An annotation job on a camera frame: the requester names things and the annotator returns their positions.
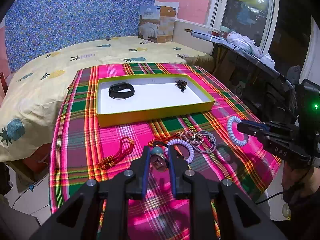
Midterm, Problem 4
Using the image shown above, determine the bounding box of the pink beaded bracelet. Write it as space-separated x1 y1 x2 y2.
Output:
184 129 203 145

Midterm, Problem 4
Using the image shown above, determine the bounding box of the red rope bracelet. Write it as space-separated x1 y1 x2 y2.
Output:
98 137 135 168

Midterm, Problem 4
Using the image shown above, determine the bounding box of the person's right hand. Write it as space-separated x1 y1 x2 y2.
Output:
282 164 320 200

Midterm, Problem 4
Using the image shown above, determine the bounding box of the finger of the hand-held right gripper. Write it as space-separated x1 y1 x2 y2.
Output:
236 122 269 143
240 120 293 137

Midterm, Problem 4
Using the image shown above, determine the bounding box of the cluttered side table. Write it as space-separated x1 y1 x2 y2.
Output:
191 29 295 110

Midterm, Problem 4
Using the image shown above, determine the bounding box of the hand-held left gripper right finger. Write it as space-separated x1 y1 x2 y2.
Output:
167 145 288 240

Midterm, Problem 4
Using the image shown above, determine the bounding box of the white plastic bag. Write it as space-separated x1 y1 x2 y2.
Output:
226 31 274 67

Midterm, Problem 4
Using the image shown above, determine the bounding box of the grey elastic hair ties bundle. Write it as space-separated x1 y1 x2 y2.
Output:
192 130 217 154

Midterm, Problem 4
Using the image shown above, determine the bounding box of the blue floral headboard cloth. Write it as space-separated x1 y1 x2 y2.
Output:
5 0 158 73

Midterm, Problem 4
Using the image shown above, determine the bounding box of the white cable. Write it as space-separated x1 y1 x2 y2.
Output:
12 155 50 205

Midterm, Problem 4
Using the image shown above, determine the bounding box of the yellow shallow cardboard box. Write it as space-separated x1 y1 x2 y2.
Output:
96 74 215 128

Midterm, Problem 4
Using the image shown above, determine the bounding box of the light blue spiral hair tie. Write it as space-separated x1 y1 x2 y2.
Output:
227 116 249 147

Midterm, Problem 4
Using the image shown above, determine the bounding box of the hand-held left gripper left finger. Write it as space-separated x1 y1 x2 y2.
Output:
29 145 152 240

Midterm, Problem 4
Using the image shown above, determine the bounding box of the cardboard bedding package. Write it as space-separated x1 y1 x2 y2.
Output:
138 5 179 43

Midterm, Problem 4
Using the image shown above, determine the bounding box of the purple spiral hair tie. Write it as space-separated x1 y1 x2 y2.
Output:
165 139 195 164

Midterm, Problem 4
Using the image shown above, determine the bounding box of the window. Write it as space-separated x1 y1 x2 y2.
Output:
212 0 280 53

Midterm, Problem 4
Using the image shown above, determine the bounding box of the black fitness band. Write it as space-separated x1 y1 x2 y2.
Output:
109 83 135 100

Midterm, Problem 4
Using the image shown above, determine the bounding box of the black cable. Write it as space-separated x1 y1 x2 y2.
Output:
255 191 285 205

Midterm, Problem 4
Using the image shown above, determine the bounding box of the pink green plaid cloth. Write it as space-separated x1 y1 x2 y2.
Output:
49 62 282 240

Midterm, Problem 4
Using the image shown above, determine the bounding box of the red cord bracelet teal bead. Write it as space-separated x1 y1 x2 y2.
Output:
149 131 187 173

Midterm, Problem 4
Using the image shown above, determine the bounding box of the dark beaded hair tie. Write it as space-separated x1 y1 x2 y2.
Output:
175 80 188 93

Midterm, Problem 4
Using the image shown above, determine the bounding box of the yellow pineapple print bedsheet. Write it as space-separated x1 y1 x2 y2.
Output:
0 36 213 162

